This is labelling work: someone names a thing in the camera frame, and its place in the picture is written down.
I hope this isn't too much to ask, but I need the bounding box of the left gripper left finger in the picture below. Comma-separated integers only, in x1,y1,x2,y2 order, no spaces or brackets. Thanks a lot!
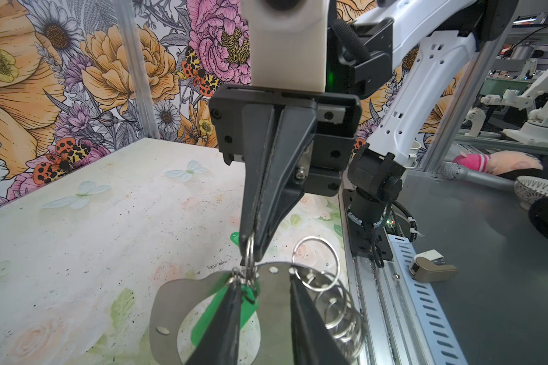
187,279,242,364

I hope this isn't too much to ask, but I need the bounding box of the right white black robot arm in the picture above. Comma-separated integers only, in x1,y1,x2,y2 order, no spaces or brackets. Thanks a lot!
209,1,517,271

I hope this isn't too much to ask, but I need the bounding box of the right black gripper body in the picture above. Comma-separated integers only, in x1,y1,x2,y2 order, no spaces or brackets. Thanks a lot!
209,85,362,196

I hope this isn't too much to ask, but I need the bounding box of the aluminium mounting rail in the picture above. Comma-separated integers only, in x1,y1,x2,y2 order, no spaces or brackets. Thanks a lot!
339,197,394,364

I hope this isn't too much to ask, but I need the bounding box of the slotted grey cable duct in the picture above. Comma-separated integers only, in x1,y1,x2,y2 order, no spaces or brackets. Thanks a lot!
388,234,467,364

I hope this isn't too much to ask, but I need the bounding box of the grey microphone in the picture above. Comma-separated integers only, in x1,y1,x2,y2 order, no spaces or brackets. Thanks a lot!
438,161,515,192

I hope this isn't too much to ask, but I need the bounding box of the green tag key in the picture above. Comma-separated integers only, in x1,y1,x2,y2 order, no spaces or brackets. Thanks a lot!
191,233,260,357

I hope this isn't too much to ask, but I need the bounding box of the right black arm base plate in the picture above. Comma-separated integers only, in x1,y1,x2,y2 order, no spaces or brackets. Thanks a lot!
342,189,394,268

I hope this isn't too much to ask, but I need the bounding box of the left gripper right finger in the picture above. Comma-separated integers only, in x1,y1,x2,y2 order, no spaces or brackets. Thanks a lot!
290,277,348,365

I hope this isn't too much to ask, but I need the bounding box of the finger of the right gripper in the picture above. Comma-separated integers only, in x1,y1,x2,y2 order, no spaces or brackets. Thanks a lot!
251,106,317,260
240,103,274,262

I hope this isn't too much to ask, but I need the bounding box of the white woven basket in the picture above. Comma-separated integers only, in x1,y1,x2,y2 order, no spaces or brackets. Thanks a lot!
514,176,548,211

